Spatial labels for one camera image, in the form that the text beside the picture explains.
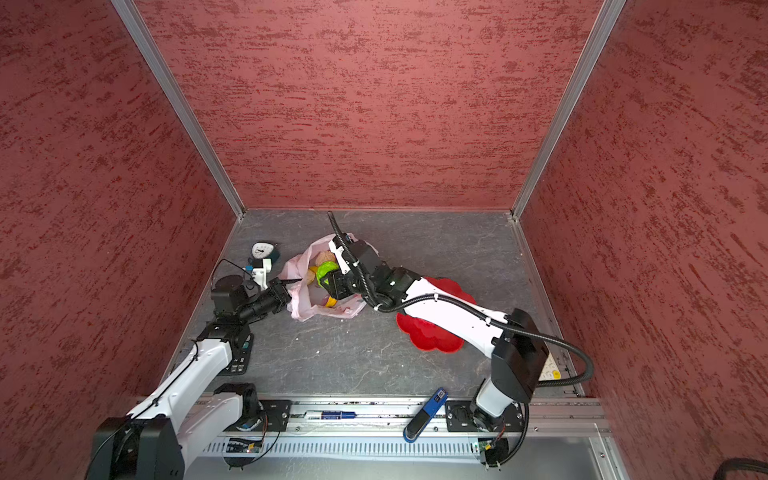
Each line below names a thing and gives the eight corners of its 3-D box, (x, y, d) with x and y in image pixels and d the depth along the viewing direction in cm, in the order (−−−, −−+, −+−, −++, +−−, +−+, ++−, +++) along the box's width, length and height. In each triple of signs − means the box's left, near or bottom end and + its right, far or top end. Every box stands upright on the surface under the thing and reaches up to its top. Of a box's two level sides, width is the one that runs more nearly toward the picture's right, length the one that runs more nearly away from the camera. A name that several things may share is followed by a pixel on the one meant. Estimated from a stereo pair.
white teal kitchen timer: (254, 262, 107) (248, 254, 103) (258, 250, 111) (253, 241, 107) (277, 263, 107) (273, 254, 103) (281, 250, 111) (277, 241, 107)
